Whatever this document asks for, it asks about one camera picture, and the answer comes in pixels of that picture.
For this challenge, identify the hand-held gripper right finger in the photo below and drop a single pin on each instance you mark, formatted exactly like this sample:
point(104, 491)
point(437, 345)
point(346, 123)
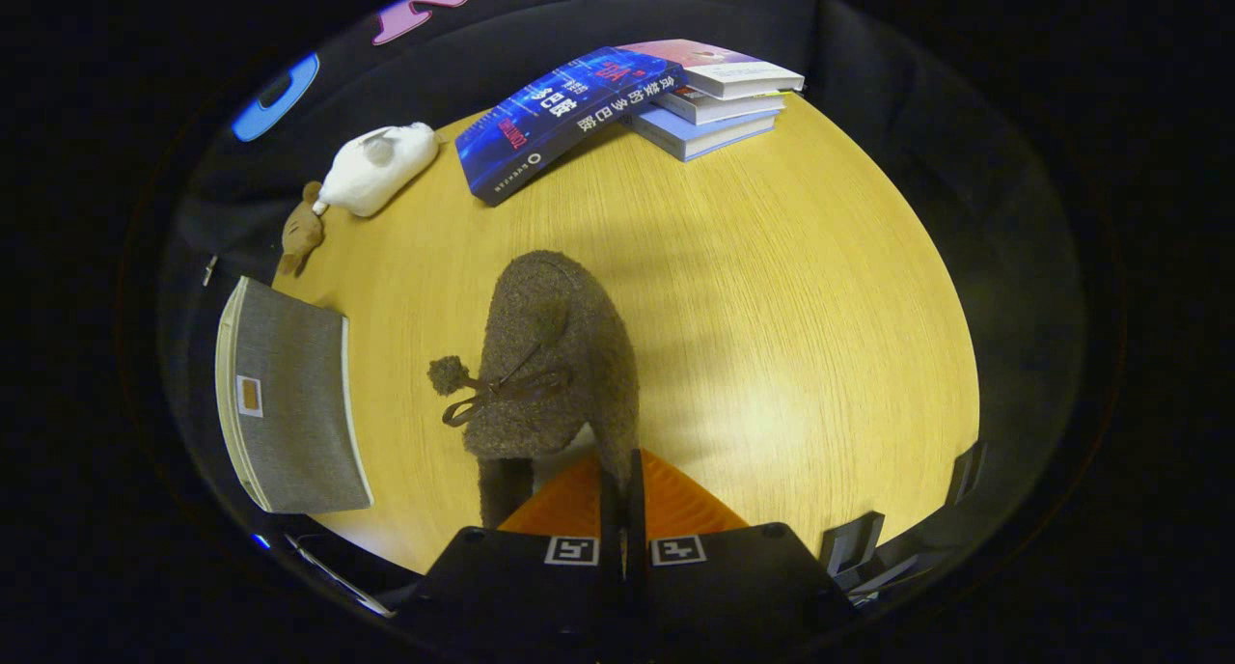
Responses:
point(743, 587)

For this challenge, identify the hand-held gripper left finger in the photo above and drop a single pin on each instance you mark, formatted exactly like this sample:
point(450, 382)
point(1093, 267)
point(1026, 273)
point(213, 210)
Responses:
point(521, 592)

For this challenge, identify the brown fuzzy shoe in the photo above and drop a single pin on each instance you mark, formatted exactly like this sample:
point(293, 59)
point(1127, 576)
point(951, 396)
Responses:
point(560, 355)

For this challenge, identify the grey fabric storage box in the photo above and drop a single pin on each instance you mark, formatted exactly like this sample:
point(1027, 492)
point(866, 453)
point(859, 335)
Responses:
point(289, 403)

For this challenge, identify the brown plush toy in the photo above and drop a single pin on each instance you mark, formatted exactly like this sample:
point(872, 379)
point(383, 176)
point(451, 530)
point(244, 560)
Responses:
point(301, 230)

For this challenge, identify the silver cloth clip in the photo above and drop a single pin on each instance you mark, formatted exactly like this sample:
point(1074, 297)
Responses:
point(209, 270)

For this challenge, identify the white plush toy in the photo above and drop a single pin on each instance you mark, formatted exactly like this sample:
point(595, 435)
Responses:
point(376, 167)

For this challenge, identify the light blue book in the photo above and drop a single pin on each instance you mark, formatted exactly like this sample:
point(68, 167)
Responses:
point(704, 135)

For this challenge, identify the white book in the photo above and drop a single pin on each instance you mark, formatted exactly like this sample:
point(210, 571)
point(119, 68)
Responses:
point(724, 104)

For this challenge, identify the black backdrop cloth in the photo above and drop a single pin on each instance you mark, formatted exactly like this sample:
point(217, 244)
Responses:
point(917, 114)

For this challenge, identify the pink book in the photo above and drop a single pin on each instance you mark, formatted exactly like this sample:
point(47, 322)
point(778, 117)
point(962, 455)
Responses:
point(714, 66)

